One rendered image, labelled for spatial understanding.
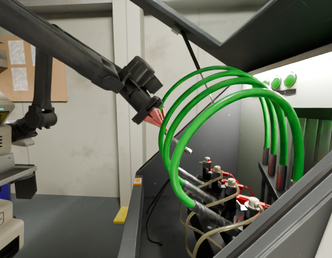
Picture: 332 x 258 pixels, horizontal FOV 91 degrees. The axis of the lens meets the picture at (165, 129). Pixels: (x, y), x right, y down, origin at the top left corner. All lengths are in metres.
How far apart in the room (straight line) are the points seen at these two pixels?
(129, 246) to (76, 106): 2.22
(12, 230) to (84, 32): 2.21
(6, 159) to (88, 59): 0.60
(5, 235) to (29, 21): 0.80
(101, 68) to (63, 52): 0.08
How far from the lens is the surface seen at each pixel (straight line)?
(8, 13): 0.46
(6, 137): 0.94
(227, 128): 0.90
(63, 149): 2.77
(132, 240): 0.52
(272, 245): 0.25
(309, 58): 0.62
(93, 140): 2.50
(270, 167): 0.56
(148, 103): 0.49
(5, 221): 1.03
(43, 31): 0.46
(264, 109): 0.62
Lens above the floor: 1.29
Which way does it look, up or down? 8 degrees down
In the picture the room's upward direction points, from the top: straight up
